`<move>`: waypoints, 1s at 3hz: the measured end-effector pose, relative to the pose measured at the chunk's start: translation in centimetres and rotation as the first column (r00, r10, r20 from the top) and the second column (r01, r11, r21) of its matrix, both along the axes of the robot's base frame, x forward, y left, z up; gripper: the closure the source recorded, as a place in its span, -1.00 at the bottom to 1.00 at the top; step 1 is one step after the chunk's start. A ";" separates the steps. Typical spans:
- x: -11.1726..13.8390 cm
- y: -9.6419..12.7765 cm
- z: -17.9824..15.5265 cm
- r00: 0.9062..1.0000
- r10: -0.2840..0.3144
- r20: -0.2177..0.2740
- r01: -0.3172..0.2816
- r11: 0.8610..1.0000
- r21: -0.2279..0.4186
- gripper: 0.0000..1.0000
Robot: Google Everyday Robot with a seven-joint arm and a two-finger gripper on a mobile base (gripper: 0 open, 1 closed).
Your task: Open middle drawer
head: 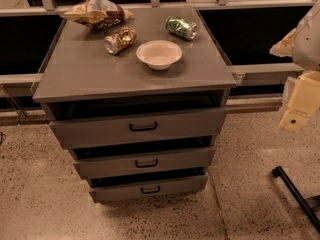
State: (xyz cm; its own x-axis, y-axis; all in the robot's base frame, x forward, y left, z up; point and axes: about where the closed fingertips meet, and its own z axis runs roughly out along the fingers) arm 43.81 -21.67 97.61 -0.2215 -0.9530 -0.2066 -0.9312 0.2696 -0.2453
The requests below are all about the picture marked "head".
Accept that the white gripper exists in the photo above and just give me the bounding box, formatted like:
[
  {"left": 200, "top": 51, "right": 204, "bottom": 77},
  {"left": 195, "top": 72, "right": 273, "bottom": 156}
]
[{"left": 279, "top": 71, "right": 320, "bottom": 133}]

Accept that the grey bottom drawer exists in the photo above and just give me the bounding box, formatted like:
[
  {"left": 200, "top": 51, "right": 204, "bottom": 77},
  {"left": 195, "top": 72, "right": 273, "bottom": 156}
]
[{"left": 89, "top": 175, "right": 207, "bottom": 203}]

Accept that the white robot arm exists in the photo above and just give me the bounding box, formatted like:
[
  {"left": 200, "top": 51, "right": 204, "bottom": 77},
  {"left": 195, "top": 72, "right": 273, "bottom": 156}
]
[{"left": 279, "top": 1, "right": 320, "bottom": 133}]

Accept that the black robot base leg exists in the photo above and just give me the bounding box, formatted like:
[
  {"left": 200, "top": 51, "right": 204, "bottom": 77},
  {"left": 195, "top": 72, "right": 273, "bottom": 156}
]
[{"left": 272, "top": 166, "right": 320, "bottom": 233}]

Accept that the gold soda can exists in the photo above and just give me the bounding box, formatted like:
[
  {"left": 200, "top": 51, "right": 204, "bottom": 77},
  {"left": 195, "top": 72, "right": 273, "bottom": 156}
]
[{"left": 104, "top": 26, "right": 137, "bottom": 55}]

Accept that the white bowl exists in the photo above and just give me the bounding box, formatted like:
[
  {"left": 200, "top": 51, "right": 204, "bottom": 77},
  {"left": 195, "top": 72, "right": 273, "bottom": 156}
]
[{"left": 136, "top": 40, "right": 182, "bottom": 70}]

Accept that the grey top drawer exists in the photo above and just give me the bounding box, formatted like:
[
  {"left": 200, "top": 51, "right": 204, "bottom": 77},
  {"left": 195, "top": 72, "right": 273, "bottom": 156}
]
[{"left": 50, "top": 108, "right": 226, "bottom": 149}]

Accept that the grey drawer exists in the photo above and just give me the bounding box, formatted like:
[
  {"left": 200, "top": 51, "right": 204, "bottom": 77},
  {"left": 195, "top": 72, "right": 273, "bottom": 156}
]
[
  {"left": 89, "top": 175, "right": 207, "bottom": 203},
  {"left": 50, "top": 108, "right": 226, "bottom": 149},
  {"left": 74, "top": 147, "right": 215, "bottom": 179}
]

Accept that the grey three-drawer cabinet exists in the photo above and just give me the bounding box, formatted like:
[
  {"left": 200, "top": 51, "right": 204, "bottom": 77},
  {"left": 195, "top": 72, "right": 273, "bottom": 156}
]
[{"left": 33, "top": 7, "right": 235, "bottom": 189}]

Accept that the green soda can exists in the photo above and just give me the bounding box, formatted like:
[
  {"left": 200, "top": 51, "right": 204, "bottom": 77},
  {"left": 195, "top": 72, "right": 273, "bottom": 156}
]
[{"left": 165, "top": 16, "right": 197, "bottom": 41}]

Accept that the crumpled chip bag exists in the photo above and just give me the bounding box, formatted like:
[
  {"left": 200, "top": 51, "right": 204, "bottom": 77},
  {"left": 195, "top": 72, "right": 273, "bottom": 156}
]
[{"left": 61, "top": 0, "right": 133, "bottom": 30}]

